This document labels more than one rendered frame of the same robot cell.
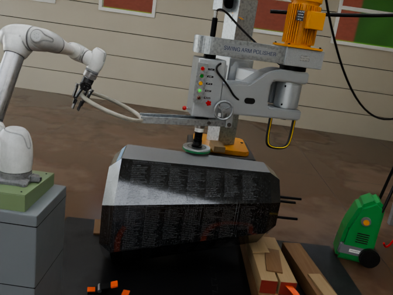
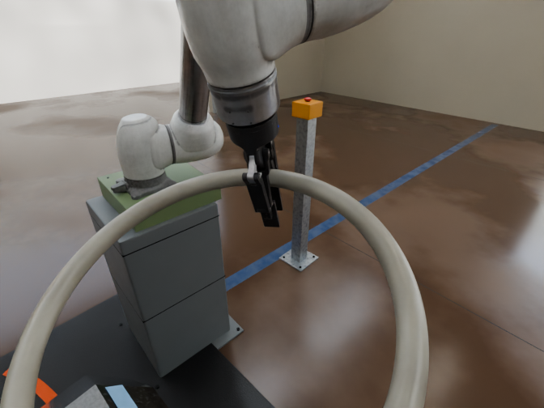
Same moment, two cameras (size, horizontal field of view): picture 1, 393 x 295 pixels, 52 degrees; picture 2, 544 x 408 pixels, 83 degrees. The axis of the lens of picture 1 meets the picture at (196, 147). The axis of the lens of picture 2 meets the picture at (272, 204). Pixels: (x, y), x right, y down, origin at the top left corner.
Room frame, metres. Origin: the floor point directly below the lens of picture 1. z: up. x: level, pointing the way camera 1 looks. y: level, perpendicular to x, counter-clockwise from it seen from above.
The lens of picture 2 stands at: (3.08, 0.51, 1.44)
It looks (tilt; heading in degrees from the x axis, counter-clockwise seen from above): 30 degrees down; 137
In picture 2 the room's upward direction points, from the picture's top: straight up
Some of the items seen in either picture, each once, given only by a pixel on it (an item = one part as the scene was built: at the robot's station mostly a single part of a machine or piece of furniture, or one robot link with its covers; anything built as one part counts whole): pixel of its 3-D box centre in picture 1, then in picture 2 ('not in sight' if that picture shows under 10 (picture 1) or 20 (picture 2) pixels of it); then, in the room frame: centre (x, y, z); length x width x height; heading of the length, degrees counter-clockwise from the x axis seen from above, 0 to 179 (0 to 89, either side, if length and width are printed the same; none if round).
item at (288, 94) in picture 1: (287, 94); not in sight; (3.15, -0.64, 1.36); 0.19 x 0.19 x 0.20
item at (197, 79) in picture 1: (200, 82); not in sight; (2.86, 0.04, 1.39); 0.08 x 0.03 x 0.28; 104
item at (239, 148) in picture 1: (219, 143); not in sight; (3.63, -0.21, 0.76); 0.49 x 0.49 x 0.05; 4
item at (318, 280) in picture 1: (321, 284); not in sight; (2.53, -1.02, 0.13); 0.25 x 0.10 x 0.01; 13
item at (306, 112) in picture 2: not in sight; (302, 190); (1.95, 1.81, 0.54); 0.20 x 0.20 x 1.09; 4
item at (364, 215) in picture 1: (365, 212); not in sight; (3.28, -1.54, 0.43); 0.35 x 0.35 x 0.87; 79
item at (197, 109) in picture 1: (215, 89); not in sight; (3.01, -0.08, 1.34); 0.36 x 0.22 x 0.45; 104
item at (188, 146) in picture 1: (196, 147); not in sight; (2.99, 0.00, 0.88); 0.21 x 0.21 x 0.01
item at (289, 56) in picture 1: (256, 54); not in sight; (3.07, -0.34, 1.63); 0.96 x 0.25 x 0.17; 104
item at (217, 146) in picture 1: (217, 146); not in sight; (3.38, -0.18, 0.81); 0.20 x 0.10 x 0.05; 12
